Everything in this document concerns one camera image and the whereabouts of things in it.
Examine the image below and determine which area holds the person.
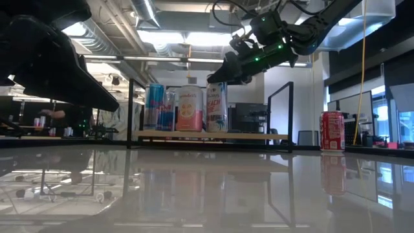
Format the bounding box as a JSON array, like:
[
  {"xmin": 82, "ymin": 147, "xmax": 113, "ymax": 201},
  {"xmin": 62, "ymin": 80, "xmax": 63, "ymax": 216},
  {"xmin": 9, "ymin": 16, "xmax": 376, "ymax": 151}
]
[{"xmin": 38, "ymin": 105, "xmax": 96, "ymax": 139}]

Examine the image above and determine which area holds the red Coca-Cola can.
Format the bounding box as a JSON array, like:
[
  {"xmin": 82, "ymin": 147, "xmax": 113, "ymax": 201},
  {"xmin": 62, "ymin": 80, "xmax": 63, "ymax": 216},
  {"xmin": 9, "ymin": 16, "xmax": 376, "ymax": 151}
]
[{"xmin": 319, "ymin": 110, "xmax": 346, "ymax": 152}]

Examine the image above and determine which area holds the white cloth sheet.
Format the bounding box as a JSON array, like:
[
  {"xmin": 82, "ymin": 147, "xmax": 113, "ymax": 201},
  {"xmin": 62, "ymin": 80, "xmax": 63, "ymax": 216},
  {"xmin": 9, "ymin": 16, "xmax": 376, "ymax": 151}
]
[{"xmin": 96, "ymin": 102, "xmax": 144, "ymax": 142}]

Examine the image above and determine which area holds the Spindrift sparkling water can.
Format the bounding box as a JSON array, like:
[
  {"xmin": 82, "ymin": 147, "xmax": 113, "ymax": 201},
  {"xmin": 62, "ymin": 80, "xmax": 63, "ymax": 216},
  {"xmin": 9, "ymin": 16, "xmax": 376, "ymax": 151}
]
[{"xmin": 176, "ymin": 85, "xmax": 204, "ymax": 133}]

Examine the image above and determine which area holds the white Celsius energy drink can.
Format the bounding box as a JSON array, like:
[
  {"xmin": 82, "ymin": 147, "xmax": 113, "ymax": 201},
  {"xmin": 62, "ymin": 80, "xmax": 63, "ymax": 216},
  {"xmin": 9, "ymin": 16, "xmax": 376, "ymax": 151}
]
[{"xmin": 206, "ymin": 81, "xmax": 229, "ymax": 133}]

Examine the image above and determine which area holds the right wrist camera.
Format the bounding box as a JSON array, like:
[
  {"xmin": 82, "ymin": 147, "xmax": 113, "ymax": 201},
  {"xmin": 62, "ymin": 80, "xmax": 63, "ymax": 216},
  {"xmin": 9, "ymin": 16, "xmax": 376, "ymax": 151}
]
[{"xmin": 250, "ymin": 11, "xmax": 287, "ymax": 46}]

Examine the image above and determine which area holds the black machine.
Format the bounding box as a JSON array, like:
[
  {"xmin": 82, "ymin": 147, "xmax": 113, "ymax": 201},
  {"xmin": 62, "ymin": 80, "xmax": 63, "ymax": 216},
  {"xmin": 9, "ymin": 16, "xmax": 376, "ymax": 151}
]
[{"xmin": 230, "ymin": 102, "xmax": 270, "ymax": 134}]

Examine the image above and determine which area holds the wooden shelf with black frame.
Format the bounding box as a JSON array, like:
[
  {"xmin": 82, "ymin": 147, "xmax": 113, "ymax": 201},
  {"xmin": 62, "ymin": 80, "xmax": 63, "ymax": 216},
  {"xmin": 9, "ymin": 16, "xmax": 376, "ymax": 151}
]
[{"xmin": 126, "ymin": 77, "xmax": 295, "ymax": 153}]

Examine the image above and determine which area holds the yellow hanging cable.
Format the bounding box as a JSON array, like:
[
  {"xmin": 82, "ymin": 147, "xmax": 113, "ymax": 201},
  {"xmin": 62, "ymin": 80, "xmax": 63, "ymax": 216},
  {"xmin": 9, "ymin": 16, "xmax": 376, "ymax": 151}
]
[{"xmin": 352, "ymin": 0, "xmax": 369, "ymax": 146}]

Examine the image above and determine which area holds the silver ventilation duct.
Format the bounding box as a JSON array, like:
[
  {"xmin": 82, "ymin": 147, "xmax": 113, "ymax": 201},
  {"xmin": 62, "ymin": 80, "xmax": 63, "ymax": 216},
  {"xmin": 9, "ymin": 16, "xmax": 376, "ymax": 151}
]
[{"xmin": 61, "ymin": 0, "xmax": 162, "ymax": 87}]

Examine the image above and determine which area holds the blue silver Red Bull can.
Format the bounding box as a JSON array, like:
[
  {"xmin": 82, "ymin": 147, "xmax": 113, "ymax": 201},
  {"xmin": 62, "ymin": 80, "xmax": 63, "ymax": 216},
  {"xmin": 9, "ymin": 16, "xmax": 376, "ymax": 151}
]
[
  {"xmin": 157, "ymin": 90, "xmax": 177, "ymax": 132},
  {"xmin": 144, "ymin": 83, "xmax": 166, "ymax": 131}
]

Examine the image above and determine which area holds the framed glass panel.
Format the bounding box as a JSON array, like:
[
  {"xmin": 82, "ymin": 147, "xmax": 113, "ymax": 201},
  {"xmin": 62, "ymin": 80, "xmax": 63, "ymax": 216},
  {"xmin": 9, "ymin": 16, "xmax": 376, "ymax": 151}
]
[{"xmin": 327, "ymin": 90, "xmax": 375, "ymax": 147}]

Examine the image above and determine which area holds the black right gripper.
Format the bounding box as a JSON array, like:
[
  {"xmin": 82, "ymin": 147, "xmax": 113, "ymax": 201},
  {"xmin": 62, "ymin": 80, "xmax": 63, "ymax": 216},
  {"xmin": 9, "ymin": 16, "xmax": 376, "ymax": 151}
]
[{"xmin": 206, "ymin": 37, "xmax": 299, "ymax": 85}]

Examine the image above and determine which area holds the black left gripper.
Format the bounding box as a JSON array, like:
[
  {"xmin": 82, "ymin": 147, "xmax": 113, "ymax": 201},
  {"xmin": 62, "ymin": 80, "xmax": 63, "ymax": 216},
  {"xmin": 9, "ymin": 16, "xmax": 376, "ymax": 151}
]
[{"xmin": 0, "ymin": 19, "xmax": 120, "ymax": 113}]

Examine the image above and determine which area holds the black aluminium table frame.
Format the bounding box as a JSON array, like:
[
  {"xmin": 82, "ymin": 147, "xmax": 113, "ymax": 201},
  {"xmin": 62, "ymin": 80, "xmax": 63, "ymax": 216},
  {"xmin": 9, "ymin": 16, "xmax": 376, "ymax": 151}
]
[{"xmin": 0, "ymin": 137, "xmax": 414, "ymax": 159}]

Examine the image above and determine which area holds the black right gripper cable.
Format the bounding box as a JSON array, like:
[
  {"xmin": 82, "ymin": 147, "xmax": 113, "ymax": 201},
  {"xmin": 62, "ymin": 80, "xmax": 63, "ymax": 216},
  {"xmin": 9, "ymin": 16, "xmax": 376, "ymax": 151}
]
[{"xmin": 212, "ymin": 0, "xmax": 259, "ymax": 32}]

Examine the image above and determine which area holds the long ceiling light bar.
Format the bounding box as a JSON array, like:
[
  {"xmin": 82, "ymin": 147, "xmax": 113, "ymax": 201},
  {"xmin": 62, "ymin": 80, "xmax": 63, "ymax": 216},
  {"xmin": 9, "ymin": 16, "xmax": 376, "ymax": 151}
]
[{"xmin": 80, "ymin": 54, "xmax": 226, "ymax": 64}]

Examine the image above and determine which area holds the grey bin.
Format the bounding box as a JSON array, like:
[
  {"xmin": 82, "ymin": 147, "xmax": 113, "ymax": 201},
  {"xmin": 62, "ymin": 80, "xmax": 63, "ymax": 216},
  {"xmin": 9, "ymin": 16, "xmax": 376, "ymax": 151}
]
[{"xmin": 297, "ymin": 129, "xmax": 320, "ymax": 146}]

